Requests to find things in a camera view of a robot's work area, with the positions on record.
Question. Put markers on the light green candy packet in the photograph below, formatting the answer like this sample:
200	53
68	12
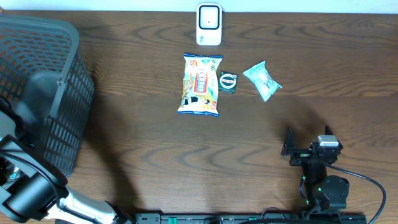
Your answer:
261	78

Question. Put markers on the white barcode scanner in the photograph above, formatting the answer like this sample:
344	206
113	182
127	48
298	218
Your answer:
209	24

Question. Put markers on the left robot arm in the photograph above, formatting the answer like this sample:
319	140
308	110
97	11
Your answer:
32	188

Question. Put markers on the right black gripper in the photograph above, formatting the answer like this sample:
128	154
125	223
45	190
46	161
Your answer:
301	155

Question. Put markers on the grey plastic mesh basket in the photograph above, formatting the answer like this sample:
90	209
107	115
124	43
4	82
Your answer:
46	81

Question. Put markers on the green Zam-Buk tin box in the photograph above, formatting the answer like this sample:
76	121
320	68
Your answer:
227	82

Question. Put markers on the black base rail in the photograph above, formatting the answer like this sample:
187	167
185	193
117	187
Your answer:
271	217

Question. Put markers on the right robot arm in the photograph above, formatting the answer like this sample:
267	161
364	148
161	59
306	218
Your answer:
324	193

